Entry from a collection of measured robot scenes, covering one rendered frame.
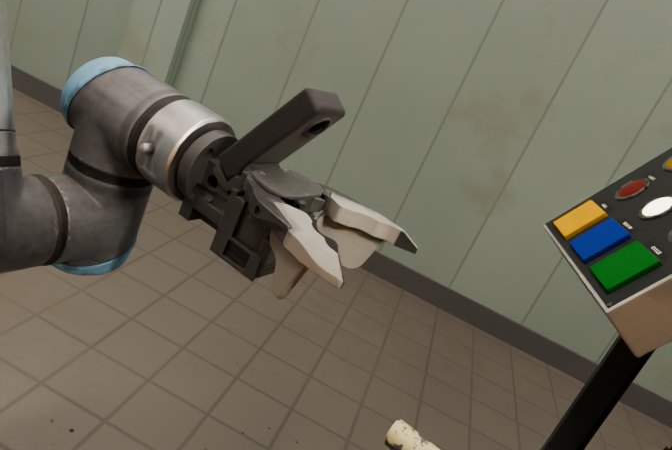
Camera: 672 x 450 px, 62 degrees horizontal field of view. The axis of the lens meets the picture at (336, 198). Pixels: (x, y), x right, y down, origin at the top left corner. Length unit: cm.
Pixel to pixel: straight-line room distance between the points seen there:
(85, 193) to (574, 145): 245
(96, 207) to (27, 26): 317
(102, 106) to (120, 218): 12
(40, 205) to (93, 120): 9
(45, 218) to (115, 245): 9
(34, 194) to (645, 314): 71
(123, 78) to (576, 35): 240
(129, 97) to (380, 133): 233
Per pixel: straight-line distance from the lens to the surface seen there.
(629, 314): 81
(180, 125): 52
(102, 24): 344
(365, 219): 51
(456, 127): 279
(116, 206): 61
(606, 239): 93
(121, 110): 56
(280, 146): 48
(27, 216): 57
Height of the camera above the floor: 117
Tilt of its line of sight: 18 degrees down
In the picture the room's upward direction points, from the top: 24 degrees clockwise
